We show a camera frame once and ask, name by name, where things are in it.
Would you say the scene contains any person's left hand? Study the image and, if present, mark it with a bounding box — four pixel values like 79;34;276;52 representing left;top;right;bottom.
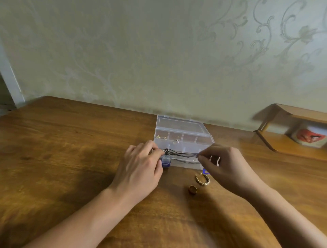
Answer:
109;140;166;206

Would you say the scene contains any person's right hand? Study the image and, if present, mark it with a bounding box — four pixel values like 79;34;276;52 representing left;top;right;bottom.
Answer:
197;143;267;200

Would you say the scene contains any clear plastic organizer box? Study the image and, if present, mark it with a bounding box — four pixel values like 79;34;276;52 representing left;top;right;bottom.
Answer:
153;114;216;170

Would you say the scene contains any person's right forearm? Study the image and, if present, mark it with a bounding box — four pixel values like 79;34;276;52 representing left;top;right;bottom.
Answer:
244;180;327;248

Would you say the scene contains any person's left forearm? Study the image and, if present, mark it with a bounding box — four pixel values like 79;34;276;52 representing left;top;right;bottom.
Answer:
23;185;135;248

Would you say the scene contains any wooden shelf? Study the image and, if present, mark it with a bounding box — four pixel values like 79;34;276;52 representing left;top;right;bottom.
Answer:
254;103;327;162

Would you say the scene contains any white printed mug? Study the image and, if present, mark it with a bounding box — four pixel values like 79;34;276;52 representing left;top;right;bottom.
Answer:
291;121;327;149

